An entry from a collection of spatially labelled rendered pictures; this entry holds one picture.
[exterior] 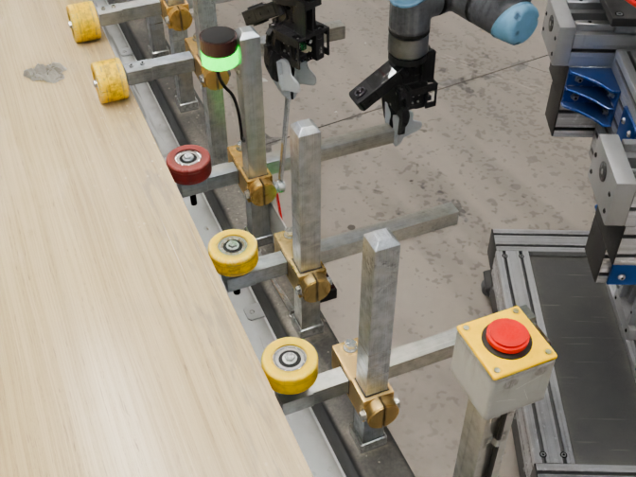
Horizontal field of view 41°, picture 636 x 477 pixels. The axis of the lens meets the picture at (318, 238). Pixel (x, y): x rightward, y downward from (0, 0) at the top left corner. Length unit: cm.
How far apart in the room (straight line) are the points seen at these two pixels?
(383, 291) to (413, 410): 121
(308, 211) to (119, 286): 31
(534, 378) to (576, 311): 147
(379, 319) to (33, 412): 48
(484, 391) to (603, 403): 131
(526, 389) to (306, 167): 54
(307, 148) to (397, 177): 174
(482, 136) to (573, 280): 96
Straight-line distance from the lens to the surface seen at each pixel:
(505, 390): 83
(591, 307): 233
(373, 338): 116
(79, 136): 166
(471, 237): 276
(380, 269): 106
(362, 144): 167
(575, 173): 309
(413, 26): 155
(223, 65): 139
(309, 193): 128
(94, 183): 154
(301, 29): 141
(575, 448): 204
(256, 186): 154
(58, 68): 186
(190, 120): 201
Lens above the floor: 184
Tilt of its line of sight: 43 degrees down
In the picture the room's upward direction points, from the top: straight up
